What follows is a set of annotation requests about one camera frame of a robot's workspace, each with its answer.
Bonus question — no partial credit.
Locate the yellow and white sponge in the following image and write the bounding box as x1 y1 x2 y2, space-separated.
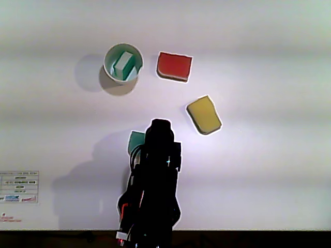
185 94 223 136

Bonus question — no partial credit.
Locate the green and white sponge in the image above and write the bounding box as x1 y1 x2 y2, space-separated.
127 130 146 156
110 51 139 81

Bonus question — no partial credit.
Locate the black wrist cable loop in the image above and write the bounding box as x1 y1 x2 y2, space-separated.
129 146 143 171

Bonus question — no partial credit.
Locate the printed label sticker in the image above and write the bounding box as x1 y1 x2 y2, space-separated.
0 170 39 204

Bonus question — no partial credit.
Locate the white paper cup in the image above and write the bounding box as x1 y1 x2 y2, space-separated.
98 42 144 97

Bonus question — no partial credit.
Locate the red and white sponge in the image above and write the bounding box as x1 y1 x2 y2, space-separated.
155 51 193 83

